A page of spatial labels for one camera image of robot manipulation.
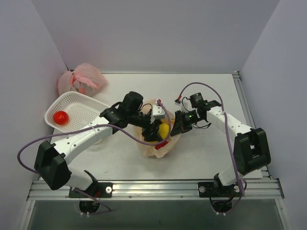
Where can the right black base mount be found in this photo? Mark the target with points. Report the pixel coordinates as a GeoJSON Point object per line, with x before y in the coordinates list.
{"type": "Point", "coordinates": [220, 197]}

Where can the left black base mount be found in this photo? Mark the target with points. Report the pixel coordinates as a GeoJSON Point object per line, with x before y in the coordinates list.
{"type": "Point", "coordinates": [89, 200]}

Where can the pink plastic bag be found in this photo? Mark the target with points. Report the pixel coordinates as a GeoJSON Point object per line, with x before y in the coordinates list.
{"type": "Point", "coordinates": [85, 79]}

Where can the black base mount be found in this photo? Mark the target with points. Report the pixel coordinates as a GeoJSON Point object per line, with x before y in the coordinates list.
{"type": "Point", "coordinates": [220, 197]}
{"type": "Point", "coordinates": [89, 200]}

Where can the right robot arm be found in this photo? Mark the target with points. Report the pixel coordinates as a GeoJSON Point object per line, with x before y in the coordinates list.
{"type": "Point", "coordinates": [249, 147]}

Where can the aluminium front rail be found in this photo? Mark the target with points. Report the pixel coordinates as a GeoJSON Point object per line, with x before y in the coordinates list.
{"type": "Point", "coordinates": [155, 190]}

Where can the aluminium right rail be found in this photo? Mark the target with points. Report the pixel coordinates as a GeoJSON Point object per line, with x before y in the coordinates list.
{"type": "Point", "coordinates": [243, 100]}

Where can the white perforated plastic basket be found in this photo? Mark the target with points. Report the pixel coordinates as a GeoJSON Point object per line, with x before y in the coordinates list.
{"type": "Point", "coordinates": [81, 110]}

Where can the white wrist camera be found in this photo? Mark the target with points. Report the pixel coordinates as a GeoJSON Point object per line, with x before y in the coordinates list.
{"type": "Point", "coordinates": [157, 112]}
{"type": "Point", "coordinates": [177, 102]}

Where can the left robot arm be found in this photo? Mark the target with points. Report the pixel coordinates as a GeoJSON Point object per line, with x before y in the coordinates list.
{"type": "Point", "coordinates": [53, 159]}

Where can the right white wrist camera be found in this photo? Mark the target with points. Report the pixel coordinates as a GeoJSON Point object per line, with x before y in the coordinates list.
{"type": "Point", "coordinates": [177, 102]}

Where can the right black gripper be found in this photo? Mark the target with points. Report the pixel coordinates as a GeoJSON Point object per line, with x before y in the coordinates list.
{"type": "Point", "coordinates": [179, 125]}

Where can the banana print plastic bag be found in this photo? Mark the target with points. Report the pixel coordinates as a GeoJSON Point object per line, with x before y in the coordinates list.
{"type": "Point", "coordinates": [158, 151]}

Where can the aluminium rail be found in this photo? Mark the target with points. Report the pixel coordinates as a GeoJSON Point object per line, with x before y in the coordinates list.
{"type": "Point", "coordinates": [155, 190]}
{"type": "Point", "coordinates": [243, 100]}

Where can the yellow fake lemon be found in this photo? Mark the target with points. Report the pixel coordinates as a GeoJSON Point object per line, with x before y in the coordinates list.
{"type": "Point", "coordinates": [158, 132]}

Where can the red fake apple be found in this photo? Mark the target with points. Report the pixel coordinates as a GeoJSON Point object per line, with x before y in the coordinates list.
{"type": "Point", "coordinates": [157, 147]}

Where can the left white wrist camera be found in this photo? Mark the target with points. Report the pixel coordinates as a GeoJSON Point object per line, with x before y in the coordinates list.
{"type": "Point", "coordinates": [157, 112]}

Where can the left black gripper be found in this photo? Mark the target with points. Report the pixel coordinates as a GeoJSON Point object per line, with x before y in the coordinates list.
{"type": "Point", "coordinates": [151, 131]}

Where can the red fake tomato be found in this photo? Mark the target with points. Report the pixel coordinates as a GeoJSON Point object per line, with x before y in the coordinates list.
{"type": "Point", "coordinates": [61, 118]}

